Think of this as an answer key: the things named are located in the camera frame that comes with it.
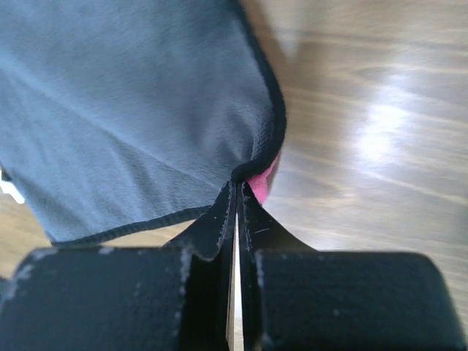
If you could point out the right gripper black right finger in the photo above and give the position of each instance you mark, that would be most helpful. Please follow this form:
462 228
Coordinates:
295 297

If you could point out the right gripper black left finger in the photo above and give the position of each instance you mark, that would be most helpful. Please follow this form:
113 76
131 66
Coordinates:
173 297

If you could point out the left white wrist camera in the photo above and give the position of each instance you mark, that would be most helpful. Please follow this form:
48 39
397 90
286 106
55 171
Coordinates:
8 188

